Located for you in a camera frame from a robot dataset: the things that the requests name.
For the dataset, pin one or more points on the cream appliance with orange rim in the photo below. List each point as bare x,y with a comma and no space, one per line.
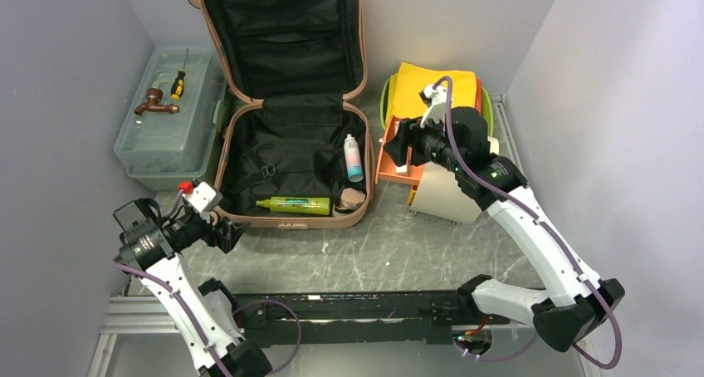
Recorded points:
431,190

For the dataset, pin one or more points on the aluminium frame profile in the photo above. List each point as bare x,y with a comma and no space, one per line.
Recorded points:
128,315

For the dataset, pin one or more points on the pink blue spray bottle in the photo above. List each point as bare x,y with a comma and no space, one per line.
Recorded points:
353,159

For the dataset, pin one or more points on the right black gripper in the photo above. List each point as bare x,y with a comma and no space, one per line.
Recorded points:
408,134

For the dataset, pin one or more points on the pink hexagonal lid jar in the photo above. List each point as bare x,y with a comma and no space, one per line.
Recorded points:
350,200

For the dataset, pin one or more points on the pink hard-shell suitcase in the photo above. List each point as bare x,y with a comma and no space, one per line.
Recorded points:
296,66

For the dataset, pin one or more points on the green plastic tray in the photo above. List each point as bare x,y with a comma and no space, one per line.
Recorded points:
387,103

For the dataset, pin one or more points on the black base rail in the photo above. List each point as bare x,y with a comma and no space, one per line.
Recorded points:
434,317

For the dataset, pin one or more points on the brown brass faucet valve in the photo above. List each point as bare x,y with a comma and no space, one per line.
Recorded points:
153,104

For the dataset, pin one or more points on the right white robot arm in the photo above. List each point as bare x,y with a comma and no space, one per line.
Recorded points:
575,300

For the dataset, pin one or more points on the red printed package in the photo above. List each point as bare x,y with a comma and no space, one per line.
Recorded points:
479,95

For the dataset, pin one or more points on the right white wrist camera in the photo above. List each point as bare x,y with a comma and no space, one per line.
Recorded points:
434,96

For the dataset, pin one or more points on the green yellow bottle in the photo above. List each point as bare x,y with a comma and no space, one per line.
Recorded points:
313,206

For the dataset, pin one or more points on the yellow black screwdriver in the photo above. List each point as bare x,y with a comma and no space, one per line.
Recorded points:
177,88

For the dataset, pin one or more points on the translucent plastic toolbox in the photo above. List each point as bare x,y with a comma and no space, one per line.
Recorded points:
161,150

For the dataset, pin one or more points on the yellow cloth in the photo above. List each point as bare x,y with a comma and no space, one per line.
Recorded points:
412,79

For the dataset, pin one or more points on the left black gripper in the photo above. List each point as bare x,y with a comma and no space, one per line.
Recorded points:
229,232

